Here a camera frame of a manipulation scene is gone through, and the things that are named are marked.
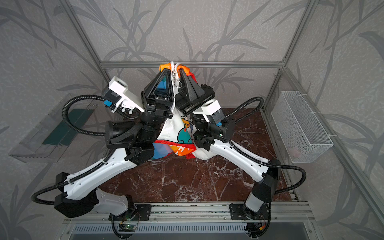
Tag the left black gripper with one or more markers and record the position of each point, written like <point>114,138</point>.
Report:
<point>157,103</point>

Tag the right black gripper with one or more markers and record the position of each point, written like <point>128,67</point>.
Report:
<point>195,102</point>

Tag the colourful rainbow kids jacket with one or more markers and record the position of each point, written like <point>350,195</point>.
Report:
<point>176,136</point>

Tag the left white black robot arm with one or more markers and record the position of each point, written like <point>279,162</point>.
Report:
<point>129,142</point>

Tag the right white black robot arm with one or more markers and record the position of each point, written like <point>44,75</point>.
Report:
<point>212,135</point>

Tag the pink object in basket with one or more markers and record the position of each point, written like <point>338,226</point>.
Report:
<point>296,153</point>

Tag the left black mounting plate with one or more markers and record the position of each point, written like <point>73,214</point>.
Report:
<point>142,213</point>

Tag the black mounting plate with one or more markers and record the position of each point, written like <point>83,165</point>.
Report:
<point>241,212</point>
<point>142,213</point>

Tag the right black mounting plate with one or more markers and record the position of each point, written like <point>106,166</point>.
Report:
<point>241,212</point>

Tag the left green circuit board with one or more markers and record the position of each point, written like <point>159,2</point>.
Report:
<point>123,227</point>

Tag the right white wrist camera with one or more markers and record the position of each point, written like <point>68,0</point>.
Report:
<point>211,111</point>

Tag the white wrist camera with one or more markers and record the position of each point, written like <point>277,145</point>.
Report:
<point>211,111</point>
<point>117,95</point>

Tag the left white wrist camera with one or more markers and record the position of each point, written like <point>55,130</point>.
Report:
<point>117,95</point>

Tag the aluminium frame of enclosure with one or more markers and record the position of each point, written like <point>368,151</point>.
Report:
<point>372,197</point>

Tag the white wire mesh basket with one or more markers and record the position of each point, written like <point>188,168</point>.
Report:
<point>299,126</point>

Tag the clear plastic wall tray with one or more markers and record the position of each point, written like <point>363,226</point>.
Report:
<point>48,141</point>

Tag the right circuit board with wires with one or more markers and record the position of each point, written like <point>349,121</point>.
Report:
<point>255,230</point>

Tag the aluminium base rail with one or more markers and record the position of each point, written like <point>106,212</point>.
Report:
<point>219,212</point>

